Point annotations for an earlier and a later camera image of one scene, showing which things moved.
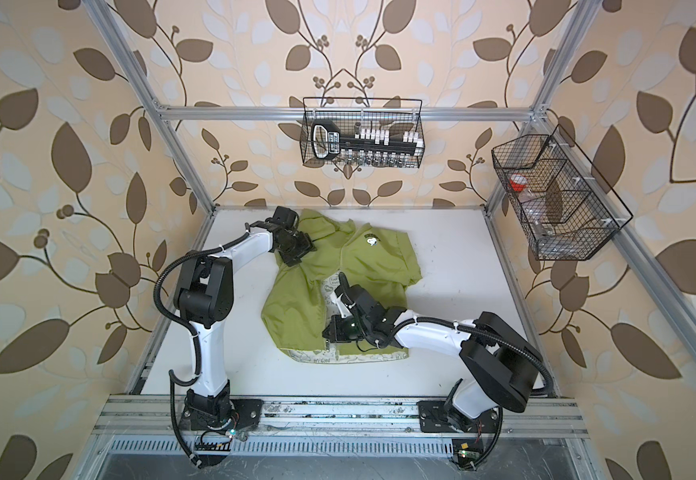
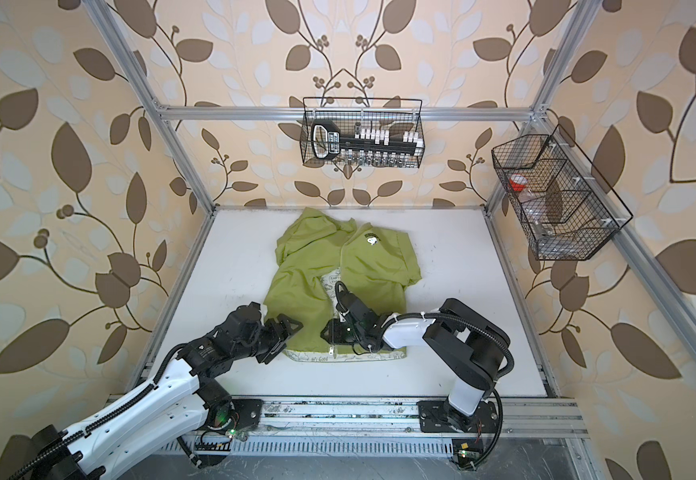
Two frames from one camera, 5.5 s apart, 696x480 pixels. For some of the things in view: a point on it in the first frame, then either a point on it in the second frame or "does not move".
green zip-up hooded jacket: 297,304 does not move
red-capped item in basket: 518,182 does not move
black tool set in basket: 367,148 does not move
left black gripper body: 296,245 to 258,345
